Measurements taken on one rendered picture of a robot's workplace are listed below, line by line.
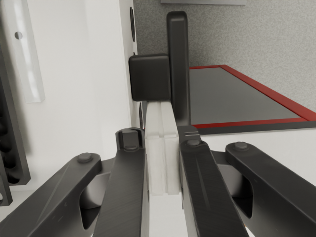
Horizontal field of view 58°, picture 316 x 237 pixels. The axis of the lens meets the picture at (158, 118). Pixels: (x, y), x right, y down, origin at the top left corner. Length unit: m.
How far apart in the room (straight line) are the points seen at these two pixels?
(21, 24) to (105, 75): 0.11
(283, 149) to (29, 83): 0.29
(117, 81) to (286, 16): 1.05
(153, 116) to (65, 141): 0.14
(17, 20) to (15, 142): 0.09
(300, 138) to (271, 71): 0.81
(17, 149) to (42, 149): 0.04
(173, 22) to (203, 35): 0.93
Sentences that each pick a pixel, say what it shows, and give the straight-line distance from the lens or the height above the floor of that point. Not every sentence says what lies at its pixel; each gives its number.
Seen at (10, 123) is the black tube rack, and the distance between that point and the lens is 0.25.
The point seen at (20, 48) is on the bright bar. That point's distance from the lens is 0.26.
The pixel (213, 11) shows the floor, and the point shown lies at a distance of 1.10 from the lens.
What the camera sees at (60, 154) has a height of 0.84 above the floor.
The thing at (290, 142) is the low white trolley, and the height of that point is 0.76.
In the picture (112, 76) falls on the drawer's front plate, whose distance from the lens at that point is 0.16.
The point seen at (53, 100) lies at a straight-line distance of 0.27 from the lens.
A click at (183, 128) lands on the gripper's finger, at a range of 0.15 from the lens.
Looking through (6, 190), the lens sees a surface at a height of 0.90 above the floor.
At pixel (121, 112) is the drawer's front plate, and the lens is 0.16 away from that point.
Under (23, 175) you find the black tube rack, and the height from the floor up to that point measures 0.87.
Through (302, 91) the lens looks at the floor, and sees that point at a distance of 1.25.
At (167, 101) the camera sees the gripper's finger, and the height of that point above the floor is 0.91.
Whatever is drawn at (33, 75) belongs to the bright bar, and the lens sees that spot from 0.26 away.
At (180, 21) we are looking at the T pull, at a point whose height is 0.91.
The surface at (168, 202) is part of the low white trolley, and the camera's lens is 0.39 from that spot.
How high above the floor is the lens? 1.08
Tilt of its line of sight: 72 degrees down
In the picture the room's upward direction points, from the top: 178 degrees clockwise
